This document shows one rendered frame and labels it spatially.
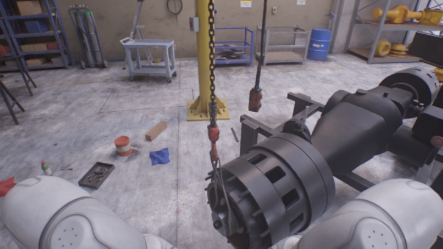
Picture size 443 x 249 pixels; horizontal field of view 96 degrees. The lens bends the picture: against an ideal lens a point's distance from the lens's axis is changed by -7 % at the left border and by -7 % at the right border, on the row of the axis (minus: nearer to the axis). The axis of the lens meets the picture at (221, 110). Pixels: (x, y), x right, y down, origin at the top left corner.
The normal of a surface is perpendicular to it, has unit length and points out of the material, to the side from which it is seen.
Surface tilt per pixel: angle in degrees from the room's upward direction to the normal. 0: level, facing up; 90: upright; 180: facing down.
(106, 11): 90
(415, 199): 10
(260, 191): 24
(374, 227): 28
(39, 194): 2
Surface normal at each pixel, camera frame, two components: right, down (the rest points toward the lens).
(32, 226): -0.13, -0.30
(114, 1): 0.15, 0.49
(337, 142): -0.37, -0.64
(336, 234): -0.87, -0.47
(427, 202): 0.22, -0.65
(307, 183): 0.40, -0.36
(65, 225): 0.04, -0.55
